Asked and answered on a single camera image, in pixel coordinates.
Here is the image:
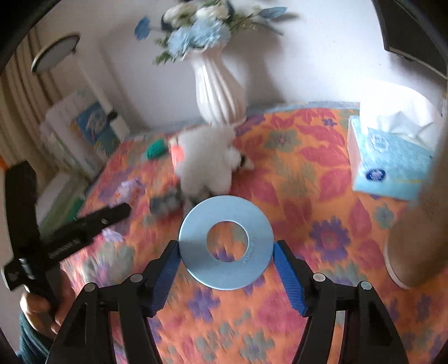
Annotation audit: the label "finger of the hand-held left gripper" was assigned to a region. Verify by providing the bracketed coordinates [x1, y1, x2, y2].
[73, 204, 132, 240]

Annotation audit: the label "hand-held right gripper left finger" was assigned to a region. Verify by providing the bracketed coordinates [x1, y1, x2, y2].
[47, 241, 183, 364]

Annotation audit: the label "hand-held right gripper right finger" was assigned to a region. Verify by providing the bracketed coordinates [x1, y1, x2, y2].
[275, 241, 408, 364]

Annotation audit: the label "light blue ring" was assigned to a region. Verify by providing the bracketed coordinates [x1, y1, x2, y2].
[178, 196, 269, 290]

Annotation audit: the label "blue grey knitted toy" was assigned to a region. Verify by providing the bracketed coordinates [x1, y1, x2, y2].
[150, 194, 183, 220]

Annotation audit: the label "person's left hand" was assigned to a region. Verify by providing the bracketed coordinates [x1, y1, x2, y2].
[19, 269, 76, 338]

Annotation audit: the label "small white purple pouch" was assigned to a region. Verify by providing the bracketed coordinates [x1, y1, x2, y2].
[118, 177, 146, 208]

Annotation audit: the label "green and white pack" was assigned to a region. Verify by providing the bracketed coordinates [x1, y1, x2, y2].
[36, 171, 89, 230]

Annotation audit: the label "floral tablecloth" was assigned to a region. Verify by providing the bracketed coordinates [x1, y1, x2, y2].
[59, 101, 448, 364]

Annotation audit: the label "green knitted item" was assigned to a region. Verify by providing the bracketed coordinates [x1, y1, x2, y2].
[145, 139, 170, 161]

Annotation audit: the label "beige curtain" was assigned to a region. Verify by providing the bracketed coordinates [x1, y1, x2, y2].
[0, 28, 58, 172]

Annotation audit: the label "white plush toy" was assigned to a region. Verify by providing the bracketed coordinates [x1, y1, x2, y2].
[170, 124, 254, 197]

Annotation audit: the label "beige cylinder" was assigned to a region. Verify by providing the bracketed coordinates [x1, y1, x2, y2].
[384, 135, 448, 290]

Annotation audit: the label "light blue tissue box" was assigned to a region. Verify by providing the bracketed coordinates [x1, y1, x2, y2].
[346, 112, 436, 202]

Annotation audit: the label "white ribbed vase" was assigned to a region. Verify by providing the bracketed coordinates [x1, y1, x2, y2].
[189, 47, 247, 127]

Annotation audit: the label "round dark-rimmed lamp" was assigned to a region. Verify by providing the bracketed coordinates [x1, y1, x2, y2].
[31, 33, 81, 74]

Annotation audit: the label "blue and white artificial flowers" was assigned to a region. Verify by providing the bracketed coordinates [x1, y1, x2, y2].
[135, 0, 298, 65]

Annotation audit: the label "white rounded object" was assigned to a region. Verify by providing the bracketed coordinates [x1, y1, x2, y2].
[360, 81, 446, 141]

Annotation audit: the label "dark monitor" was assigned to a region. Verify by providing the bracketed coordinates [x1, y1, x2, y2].
[373, 0, 448, 79]

